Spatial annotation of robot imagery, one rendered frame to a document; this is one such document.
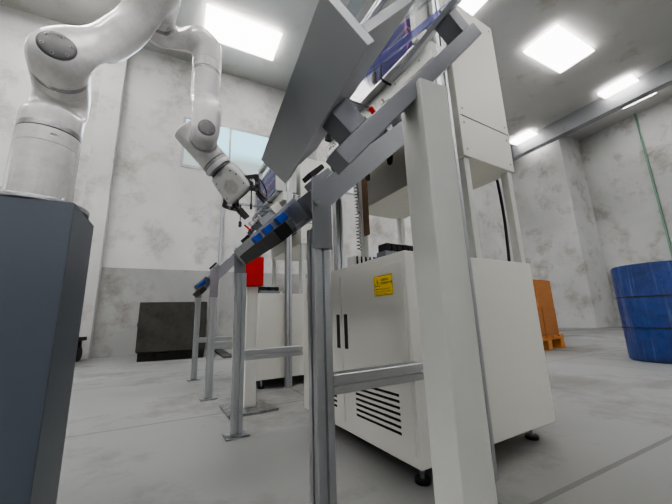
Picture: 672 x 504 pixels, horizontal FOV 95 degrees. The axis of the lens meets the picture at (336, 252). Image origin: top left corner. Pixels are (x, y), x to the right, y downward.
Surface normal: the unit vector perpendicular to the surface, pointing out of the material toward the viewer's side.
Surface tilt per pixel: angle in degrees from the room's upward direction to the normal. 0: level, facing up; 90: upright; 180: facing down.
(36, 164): 90
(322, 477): 90
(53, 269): 90
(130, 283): 90
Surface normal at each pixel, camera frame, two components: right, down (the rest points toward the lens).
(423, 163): -0.92, -0.05
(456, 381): 0.39, -0.21
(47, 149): 0.70, -0.18
